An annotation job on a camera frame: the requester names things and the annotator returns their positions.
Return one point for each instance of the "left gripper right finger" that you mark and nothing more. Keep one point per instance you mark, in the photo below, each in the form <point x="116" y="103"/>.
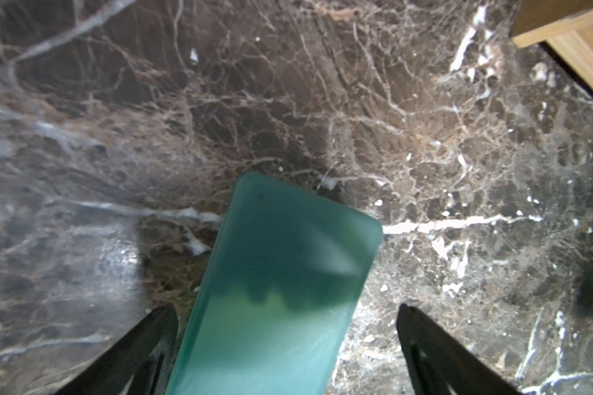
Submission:
<point x="438" y="364"/>

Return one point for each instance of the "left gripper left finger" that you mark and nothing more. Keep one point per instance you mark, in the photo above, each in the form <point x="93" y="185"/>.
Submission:
<point x="139" y="363"/>

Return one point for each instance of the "dark green pencil case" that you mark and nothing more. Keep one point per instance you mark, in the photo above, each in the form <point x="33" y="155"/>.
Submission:
<point x="277" y="298"/>

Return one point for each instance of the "wooden three-tier shelf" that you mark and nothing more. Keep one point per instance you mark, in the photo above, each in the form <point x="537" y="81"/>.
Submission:
<point x="564" y="26"/>

